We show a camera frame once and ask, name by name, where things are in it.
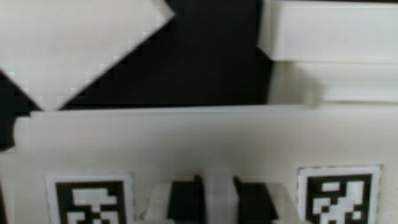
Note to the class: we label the white cabinet body box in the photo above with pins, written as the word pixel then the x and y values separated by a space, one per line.
pixel 331 42

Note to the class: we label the white door panel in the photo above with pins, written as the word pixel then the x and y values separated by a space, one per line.
pixel 166 143

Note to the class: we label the white marker sheet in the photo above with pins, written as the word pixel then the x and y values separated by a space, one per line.
pixel 66 37

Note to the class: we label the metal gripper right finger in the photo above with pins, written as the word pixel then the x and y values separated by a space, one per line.
pixel 257 209

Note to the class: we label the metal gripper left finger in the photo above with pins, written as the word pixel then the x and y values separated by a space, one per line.
pixel 185 211

